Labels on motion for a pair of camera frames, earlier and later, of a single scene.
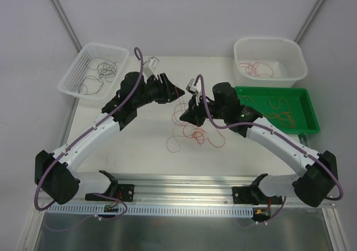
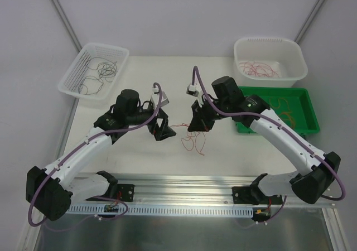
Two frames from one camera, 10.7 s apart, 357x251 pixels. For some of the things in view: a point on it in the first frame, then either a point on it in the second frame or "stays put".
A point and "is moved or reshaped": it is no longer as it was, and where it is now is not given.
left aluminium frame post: [63, 16] stays put
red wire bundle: [190, 131] to [259, 69]
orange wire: [278, 104] stays put
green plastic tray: [291, 110] stays put
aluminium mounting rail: [188, 189] stays put
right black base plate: [253, 195] stays put
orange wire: [182, 129] to [199, 139]
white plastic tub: [268, 62] stays put
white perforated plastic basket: [93, 71] stays put
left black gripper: [164, 88] to [154, 120]
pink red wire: [256, 69] is moved or reshaped
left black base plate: [123, 192] stays put
